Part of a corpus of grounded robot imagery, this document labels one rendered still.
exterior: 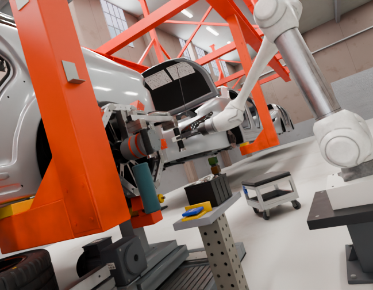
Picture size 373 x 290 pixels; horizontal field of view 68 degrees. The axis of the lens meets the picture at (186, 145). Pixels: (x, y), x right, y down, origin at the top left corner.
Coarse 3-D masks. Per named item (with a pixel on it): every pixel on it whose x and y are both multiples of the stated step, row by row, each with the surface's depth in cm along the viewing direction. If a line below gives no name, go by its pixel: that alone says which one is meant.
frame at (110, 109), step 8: (112, 104) 155; (120, 104) 162; (112, 112) 160; (104, 120) 146; (152, 128) 184; (160, 152) 184; (160, 160) 181; (152, 168) 180; (160, 168) 179; (120, 176) 144; (152, 176) 175; (160, 176) 175; (128, 184) 147; (128, 192) 150; (136, 192) 150
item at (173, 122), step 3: (171, 120) 166; (174, 120) 167; (165, 123) 168; (168, 123) 167; (171, 123) 166; (174, 123) 166; (177, 123) 169; (162, 126) 169; (165, 126) 168; (168, 126) 167; (171, 126) 166; (174, 126) 166; (177, 126) 168; (165, 129) 169; (168, 129) 169
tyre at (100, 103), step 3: (99, 102) 160; (102, 102) 162; (105, 102) 164; (108, 102) 166; (111, 102) 169; (114, 102) 172; (99, 105) 159; (102, 105) 161; (126, 198) 155; (126, 201) 154; (129, 201) 156; (129, 204) 156; (129, 207) 160
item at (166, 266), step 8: (176, 248) 179; (184, 248) 178; (168, 256) 169; (176, 256) 168; (184, 256) 175; (160, 264) 161; (168, 264) 159; (176, 264) 165; (152, 272) 153; (160, 272) 151; (168, 272) 157; (144, 280) 139; (152, 280) 144; (160, 280) 149; (144, 288) 137; (152, 288) 142
